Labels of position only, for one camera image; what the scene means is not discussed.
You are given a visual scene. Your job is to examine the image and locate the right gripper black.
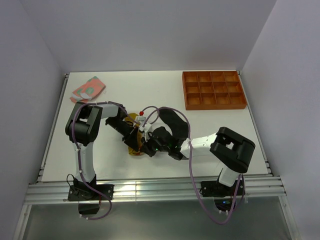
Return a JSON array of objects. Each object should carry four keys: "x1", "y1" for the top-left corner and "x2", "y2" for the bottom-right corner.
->
[{"x1": 140, "y1": 131, "x2": 170, "y2": 158}]

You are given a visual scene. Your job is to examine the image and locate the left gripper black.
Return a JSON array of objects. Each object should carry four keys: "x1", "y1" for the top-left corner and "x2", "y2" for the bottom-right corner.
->
[{"x1": 106, "y1": 117, "x2": 139, "y2": 152}]

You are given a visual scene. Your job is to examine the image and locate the yellow sock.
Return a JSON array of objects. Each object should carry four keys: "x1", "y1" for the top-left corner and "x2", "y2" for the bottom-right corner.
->
[{"x1": 124, "y1": 112, "x2": 145, "y2": 156}]

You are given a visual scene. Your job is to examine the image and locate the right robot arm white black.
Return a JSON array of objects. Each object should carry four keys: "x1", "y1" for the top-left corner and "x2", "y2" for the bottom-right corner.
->
[{"x1": 139, "y1": 126, "x2": 256, "y2": 195}]

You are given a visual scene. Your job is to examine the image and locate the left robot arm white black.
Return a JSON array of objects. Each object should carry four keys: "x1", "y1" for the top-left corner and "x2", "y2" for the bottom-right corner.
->
[{"x1": 65, "y1": 101, "x2": 140, "y2": 200}]

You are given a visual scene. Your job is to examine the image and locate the pink green patterned socks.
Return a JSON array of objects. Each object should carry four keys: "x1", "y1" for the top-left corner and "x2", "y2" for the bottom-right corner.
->
[{"x1": 69, "y1": 76, "x2": 106, "y2": 103}]

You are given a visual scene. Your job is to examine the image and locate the black sock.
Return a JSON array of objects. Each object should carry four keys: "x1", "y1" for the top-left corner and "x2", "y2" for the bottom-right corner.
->
[{"x1": 159, "y1": 108, "x2": 189, "y2": 140}]

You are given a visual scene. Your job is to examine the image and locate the orange compartment tray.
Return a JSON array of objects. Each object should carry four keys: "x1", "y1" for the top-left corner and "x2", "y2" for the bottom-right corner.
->
[{"x1": 182, "y1": 70, "x2": 247, "y2": 111}]

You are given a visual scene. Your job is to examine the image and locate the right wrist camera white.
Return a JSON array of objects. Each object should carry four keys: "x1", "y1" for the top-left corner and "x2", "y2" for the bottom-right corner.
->
[{"x1": 139, "y1": 122, "x2": 153, "y2": 138}]

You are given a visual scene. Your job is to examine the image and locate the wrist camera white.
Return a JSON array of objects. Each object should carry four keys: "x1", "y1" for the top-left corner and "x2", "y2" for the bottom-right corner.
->
[
  {"x1": 135, "y1": 111, "x2": 146, "y2": 125},
  {"x1": 139, "y1": 122, "x2": 153, "y2": 138}
]

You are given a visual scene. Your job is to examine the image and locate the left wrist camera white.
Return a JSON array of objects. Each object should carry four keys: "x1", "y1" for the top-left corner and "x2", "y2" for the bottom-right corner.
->
[{"x1": 135, "y1": 111, "x2": 146, "y2": 125}]

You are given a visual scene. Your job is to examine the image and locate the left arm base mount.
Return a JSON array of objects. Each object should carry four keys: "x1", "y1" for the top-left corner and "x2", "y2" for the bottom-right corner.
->
[{"x1": 66, "y1": 173, "x2": 115, "y2": 216}]

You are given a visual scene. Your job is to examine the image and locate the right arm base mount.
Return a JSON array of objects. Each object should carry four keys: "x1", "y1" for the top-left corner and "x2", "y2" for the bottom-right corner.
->
[{"x1": 199, "y1": 180, "x2": 238, "y2": 213}]

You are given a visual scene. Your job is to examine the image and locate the aluminium frame rail front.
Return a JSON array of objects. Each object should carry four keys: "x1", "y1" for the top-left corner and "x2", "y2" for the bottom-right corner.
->
[{"x1": 23, "y1": 176, "x2": 287, "y2": 205}]

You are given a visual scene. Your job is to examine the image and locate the aluminium side rail right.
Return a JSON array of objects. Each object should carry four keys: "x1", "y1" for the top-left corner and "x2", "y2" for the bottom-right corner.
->
[{"x1": 237, "y1": 70, "x2": 274, "y2": 176}]

